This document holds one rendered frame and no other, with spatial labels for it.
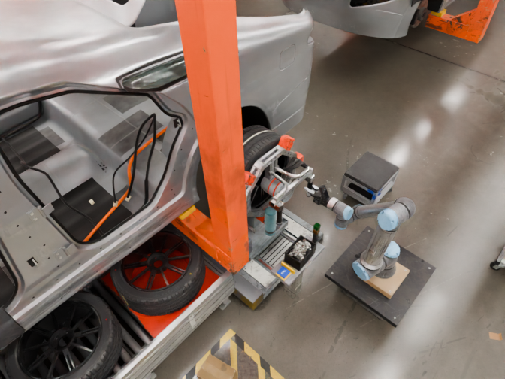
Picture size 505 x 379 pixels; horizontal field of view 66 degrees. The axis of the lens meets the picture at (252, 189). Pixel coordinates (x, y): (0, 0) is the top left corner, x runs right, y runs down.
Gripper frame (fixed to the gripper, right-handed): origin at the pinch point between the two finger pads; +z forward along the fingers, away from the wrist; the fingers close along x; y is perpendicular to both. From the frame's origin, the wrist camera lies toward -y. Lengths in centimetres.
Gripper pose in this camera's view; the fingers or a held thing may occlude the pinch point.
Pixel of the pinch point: (307, 186)
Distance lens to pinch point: 284.2
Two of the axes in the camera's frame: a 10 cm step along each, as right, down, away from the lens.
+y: 0.2, 6.7, 7.4
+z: -7.3, -4.9, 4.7
